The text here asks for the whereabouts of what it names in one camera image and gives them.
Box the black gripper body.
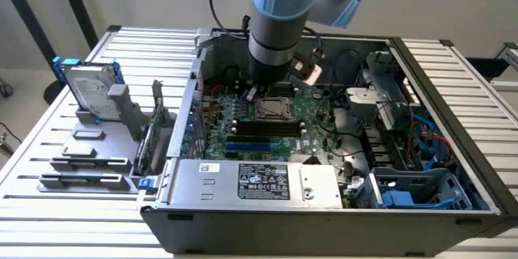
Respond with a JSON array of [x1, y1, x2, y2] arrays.
[[248, 57, 292, 87]]

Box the metal CPU socket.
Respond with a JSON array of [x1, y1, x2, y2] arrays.
[[251, 96, 296, 121]]

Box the black RAM slots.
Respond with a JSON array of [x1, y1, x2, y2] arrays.
[[266, 83, 299, 97]]

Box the black installed RAM bank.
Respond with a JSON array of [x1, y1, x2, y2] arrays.
[[235, 118, 306, 138]]

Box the black expansion slot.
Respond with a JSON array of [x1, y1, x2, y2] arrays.
[[226, 135, 272, 144]]

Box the blue expansion slot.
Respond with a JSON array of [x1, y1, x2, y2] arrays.
[[226, 143, 271, 151]]

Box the green motherboard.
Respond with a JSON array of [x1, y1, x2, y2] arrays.
[[196, 80, 350, 170]]

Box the metal disk bay cage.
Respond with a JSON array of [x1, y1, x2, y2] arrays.
[[344, 50, 422, 131]]

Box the green graphics card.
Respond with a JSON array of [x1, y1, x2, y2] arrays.
[[135, 79, 172, 178]]

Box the silver power supply unit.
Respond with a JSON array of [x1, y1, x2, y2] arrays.
[[165, 158, 346, 209]]

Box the grey parts rack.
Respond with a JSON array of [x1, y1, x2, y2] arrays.
[[36, 84, 180, 193]]

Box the hard disk with blue carrier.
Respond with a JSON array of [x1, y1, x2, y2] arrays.
[[52, 56, 124, 122]]

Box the black open PC case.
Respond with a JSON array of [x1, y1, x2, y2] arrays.
[[139, 27, 513, 256]]

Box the grey blue drive bay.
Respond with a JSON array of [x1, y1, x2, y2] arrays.
[[368, 166, 474, 210]]

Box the black stand pole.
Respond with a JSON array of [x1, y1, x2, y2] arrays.
[[0, 0, 60, 62], [53, 0, 100, 48]]

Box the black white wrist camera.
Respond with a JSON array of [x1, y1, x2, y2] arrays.
[[287, 51, 324, 86]]

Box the black internal power wire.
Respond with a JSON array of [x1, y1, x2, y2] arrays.
[[334, 49, 367, 91]]

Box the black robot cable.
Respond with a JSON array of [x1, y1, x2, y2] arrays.
[[208, 0, 250, 40]]

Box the blue data wire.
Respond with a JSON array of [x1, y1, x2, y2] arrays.
[[410, 112, 438, 170]]

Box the red data wire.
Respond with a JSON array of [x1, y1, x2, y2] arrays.
[[426, 136, 455, 164]]

